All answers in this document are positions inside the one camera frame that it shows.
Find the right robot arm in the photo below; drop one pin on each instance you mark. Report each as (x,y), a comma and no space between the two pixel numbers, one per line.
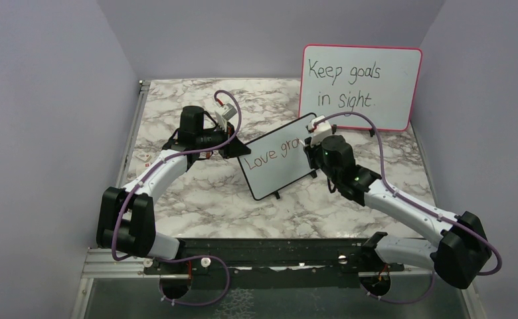
(453,246)

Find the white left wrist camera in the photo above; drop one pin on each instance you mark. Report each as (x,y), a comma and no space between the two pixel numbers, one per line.
(223,114)

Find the white eraser box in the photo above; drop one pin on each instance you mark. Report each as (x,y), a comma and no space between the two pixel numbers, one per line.
(142,168)

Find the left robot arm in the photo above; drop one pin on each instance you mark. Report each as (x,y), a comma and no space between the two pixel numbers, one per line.
(126,221)

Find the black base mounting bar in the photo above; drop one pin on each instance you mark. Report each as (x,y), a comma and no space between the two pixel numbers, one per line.
(216,264)

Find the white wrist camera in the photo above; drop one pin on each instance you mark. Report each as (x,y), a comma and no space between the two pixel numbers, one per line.
(318,129)
(223,114)

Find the small white red card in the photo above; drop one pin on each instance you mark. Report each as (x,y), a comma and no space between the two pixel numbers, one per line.
(142,156)

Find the aluminium rail left table edge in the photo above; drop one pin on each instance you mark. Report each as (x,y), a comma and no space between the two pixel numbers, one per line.
(132,135)

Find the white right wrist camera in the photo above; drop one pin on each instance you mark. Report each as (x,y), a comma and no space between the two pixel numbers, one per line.
(318,129)

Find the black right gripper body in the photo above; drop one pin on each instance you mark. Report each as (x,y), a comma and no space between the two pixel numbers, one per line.
(316,156)

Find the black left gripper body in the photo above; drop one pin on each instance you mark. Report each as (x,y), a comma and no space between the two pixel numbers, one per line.
(222,136)

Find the small black-framed whiteboard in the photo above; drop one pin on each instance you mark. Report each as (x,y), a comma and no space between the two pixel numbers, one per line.
(277,159)

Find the large pink-framed whiteboard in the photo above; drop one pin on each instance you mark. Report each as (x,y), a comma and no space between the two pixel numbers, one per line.
(378,82)

